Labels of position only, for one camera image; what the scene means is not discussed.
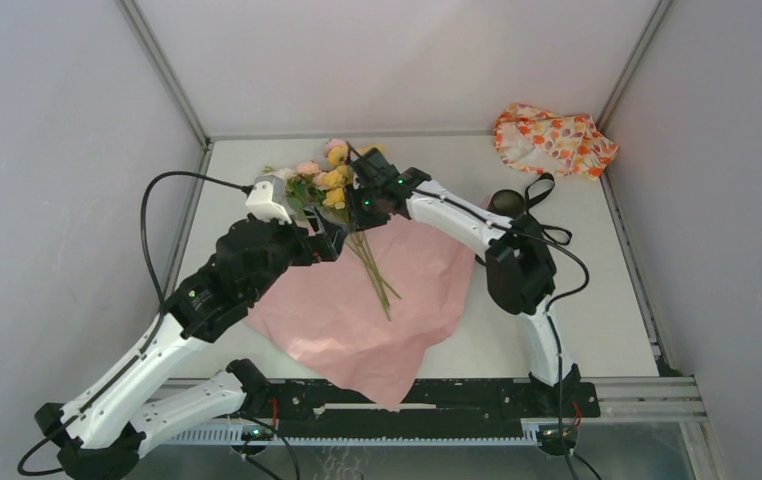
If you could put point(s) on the yellow artificial flower stem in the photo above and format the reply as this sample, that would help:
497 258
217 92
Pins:
334 181

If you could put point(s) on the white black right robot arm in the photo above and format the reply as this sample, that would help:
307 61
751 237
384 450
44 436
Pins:
516 254

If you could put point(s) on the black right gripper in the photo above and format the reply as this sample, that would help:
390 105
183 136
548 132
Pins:
359 217

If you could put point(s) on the white slotted cable duct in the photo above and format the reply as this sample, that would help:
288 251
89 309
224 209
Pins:
245 434

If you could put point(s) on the orange floral fabric bag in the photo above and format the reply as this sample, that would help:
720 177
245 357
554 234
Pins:
538 141

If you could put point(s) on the pink wrapping paper sheet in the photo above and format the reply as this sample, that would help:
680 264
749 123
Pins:
329 318

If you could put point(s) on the aluminium corner frame profile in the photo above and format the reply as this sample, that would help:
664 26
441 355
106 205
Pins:
147 38

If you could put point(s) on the peach artificial rose stem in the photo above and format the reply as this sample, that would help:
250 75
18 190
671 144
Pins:
308 181

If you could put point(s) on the dark cylindrical vase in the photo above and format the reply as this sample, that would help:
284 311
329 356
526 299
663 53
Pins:
506 202

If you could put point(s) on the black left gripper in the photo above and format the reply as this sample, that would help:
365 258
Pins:
324 246

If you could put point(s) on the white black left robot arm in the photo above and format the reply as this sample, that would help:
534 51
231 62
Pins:
104 432

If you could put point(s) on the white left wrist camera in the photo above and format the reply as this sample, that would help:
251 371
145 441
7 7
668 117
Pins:
267 200

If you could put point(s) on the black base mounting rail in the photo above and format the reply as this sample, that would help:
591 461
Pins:
475 405

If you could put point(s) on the pink artificial rose stem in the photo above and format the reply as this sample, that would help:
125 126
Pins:
359 245

